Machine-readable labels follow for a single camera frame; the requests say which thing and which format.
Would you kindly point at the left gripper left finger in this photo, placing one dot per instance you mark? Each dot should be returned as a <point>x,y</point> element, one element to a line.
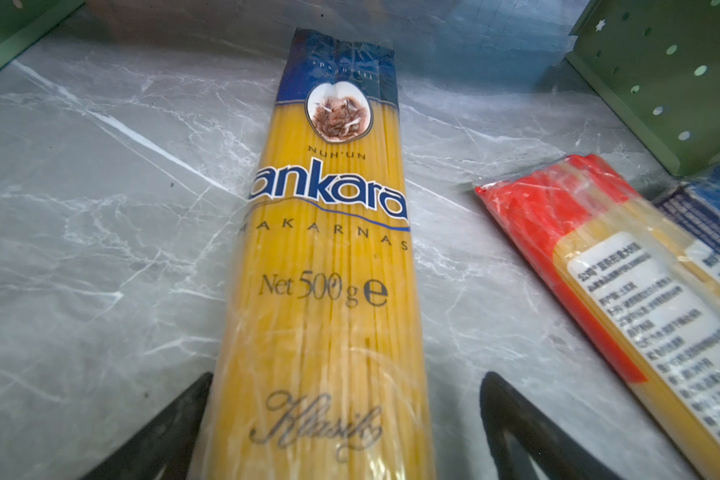
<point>162,448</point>

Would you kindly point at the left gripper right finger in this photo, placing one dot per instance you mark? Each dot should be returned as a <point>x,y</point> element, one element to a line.
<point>521,437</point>

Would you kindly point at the blue yellow pasta bag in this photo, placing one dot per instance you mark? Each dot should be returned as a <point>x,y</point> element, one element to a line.
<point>321,372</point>

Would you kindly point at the red spaghetti bag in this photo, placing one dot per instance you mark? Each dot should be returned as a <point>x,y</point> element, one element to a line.
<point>644,290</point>

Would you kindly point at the green two-tier shelf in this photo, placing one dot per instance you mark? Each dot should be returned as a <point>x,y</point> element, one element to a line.
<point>185,88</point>

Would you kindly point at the blue Barilla spaghetti box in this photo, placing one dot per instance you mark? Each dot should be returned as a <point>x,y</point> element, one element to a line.
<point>694,205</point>

